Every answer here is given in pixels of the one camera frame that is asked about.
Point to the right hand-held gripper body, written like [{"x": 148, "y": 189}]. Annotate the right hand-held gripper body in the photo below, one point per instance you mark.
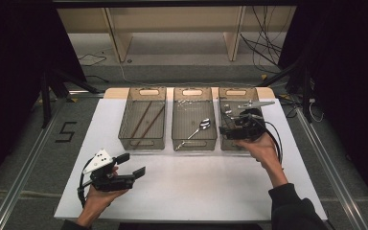
[{"x": 249, "y": 126}]

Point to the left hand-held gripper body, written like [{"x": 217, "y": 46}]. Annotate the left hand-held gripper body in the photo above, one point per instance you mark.
[{"x": 115, "y": 182}]

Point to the steel spoon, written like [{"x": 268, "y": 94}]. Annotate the steel spoon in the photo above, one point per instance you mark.
[{"x": 204, "y": 124}]

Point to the smoky transparent plastic bin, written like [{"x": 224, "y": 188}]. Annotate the smoky transparent plastic bin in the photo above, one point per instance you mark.
[
  {"x": 251, "y": 96},
  {"x": 127, "y": 127},
  {"x": 193, "y": 110}
]

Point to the person's left hand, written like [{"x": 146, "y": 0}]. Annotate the person's left hand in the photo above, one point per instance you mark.
[{"x": 100, "y": 201}]

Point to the person's right hand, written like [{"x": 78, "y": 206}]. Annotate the person's right hand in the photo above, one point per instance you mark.
[{"x": 263, "y": 150}]

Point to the yellow tape piece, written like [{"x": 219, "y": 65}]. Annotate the yellow tape piece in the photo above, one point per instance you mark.
[
  {"x": 73, "y": 100},
  {"x": 264, "y": 77}
]

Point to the black metal stand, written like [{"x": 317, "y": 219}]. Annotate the black metal stand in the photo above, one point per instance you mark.
[{"x": 306, "y": 92}]

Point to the black tripod stand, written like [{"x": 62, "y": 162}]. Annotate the black tripod stand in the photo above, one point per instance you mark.
[{"x": 46, "y": 99}]

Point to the dark curtain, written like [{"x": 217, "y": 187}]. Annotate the dark curtain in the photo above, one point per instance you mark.
[
  {"x": 351, "y": 80},
  {"x": 9, "y": 80}
]

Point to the beige wooden desk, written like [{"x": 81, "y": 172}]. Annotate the beige wooden desk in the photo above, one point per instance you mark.
[{"x": 119, "y": 35}]

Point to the aluminium floor rail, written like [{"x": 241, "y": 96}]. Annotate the aluminium floor rail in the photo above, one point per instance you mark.
[
  {"x": 332, "y": 169},
  {"x": 16, "y": 188}
]

